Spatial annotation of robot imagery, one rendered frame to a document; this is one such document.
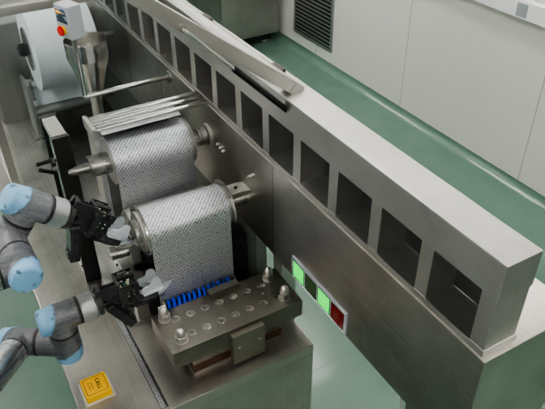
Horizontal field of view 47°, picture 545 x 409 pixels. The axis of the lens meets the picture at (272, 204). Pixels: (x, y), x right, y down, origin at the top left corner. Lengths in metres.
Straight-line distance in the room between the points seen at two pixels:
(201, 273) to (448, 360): 0.83
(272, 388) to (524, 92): 2.72
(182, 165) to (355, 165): 0.75
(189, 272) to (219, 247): 0.11
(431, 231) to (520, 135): 3.07
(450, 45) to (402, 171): 3.28
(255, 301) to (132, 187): 0.49
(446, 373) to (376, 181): 0.39
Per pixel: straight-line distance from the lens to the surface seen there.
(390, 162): 1.26
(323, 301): 1.61
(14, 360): 1.77
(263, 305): 1.81
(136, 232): 1.71
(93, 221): 1.65
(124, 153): 1.84
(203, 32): 1.34
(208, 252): 1.81
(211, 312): 1.81
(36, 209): 1.59
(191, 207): 1.73
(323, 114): 1.41
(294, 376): 1.95
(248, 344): 1.80
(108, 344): 1.95
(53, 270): 2.25
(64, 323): 1.73
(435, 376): 1.34
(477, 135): 4.46
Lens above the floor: 2.32
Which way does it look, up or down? 36 degrees down
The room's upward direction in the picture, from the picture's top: 1 degrees counter-clockwise
